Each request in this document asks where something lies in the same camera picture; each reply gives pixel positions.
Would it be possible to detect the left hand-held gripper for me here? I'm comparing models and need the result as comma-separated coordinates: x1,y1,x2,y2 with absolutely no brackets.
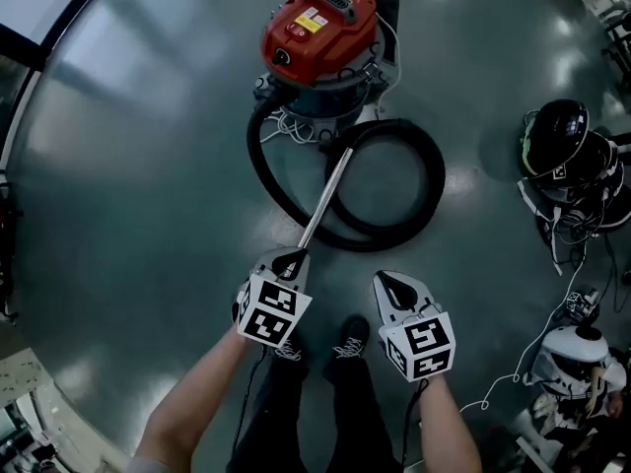
232,246,314,349

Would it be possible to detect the black helmet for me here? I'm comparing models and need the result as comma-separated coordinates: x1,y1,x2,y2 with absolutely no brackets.
521,99,592,179

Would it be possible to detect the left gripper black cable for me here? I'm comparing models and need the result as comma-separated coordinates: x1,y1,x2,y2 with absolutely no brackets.
230,346,268,462

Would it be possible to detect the person's black shoe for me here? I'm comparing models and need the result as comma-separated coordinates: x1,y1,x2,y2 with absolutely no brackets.
333,315,372,363
272,330,303,364

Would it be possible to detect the black vacuum hose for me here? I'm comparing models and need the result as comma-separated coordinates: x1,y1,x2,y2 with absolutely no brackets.
245,94,448,254

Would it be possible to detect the person's leg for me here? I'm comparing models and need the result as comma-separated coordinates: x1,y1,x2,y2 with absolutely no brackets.
228,357,311,473
322,357,396,473

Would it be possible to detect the person's right forearm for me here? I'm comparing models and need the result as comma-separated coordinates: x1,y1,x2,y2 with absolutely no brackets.
417,374,483,473

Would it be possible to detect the person's left black shoe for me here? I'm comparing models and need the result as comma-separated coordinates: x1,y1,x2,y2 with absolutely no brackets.
272,330,303,364

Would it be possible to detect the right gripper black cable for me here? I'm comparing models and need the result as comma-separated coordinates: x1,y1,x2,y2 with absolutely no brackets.
400,379,431,468

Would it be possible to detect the person's right leg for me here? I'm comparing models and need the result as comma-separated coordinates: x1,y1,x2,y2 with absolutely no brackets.
322,357,396,473

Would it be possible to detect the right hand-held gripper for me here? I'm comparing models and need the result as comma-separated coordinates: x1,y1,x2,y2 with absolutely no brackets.
373,270,457,382

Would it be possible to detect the person's right black shoe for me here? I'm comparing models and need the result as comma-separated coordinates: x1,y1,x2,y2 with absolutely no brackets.
333,315,372,363

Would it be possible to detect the black backpack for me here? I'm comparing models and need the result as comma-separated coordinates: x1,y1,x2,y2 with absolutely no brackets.
529,130,626,234

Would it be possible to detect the silver vacuum wand tube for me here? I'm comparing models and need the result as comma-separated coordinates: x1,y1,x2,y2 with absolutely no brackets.
297,146,356,251

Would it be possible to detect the white grey backpack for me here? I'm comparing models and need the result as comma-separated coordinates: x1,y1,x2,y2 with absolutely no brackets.
524,350,628,416

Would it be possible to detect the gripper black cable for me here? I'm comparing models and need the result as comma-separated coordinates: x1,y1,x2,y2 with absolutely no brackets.
230,346,268,462
400,379,431,468

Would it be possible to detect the person's left leg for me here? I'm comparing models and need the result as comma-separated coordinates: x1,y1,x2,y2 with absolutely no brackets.
228,357,311,473

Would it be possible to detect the white floor cable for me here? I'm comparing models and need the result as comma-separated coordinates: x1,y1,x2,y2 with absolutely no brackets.
459,243,589,414

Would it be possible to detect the red-topped canister vacuum cleaner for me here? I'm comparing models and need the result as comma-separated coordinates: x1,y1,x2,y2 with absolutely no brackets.
251,0,395,140

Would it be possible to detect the person's left forearm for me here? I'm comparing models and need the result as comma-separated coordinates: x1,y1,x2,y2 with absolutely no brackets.
134,327,248,468

